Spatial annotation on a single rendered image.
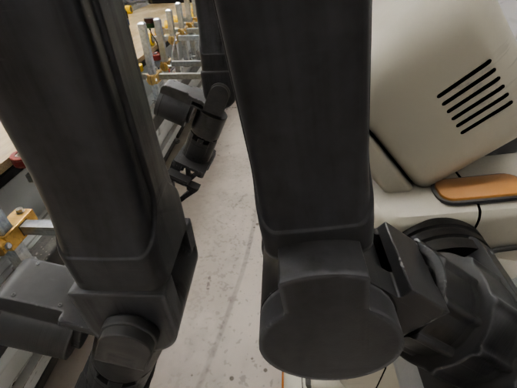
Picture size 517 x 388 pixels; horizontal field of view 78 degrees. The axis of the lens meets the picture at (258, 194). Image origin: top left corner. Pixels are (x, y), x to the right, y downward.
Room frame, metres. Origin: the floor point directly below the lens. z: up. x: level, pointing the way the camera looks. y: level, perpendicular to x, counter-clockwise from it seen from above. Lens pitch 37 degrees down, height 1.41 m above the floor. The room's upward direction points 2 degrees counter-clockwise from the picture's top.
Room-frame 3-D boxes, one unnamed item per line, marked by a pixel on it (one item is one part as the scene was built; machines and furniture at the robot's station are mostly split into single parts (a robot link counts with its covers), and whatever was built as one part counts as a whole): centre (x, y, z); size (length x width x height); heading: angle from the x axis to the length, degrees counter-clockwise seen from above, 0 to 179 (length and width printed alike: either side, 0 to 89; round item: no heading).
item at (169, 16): (2.37, 0.54, 0.89); 0.04 x 0.04 x 0.48; 86
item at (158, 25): (2.12, 0.56, 0.87); 0.04 x 0.04 x 0.48; 86
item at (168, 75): (1.90, 0.48, 0.84); 0.43 x 0.03 x 0.04; 86
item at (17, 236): (0.64, 0.67, 0.82); 0.14 x 0.06 x 0.05; 176
